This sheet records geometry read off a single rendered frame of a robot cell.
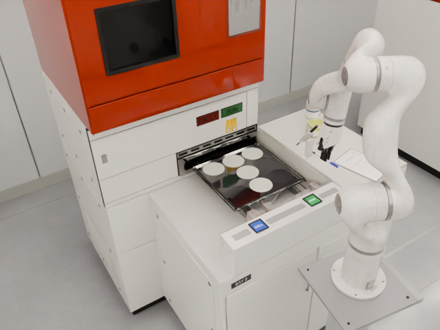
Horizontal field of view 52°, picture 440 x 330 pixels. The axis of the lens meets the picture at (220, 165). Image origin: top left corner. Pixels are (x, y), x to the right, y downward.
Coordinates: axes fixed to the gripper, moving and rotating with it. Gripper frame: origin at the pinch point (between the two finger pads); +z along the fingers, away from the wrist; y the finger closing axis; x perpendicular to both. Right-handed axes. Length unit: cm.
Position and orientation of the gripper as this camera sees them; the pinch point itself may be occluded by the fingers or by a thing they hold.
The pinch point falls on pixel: (325, 155)
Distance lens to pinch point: 190.8
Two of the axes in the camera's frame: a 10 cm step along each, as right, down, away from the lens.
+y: -7.9, 2.8, -5.4
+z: -0.7, 8.4, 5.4
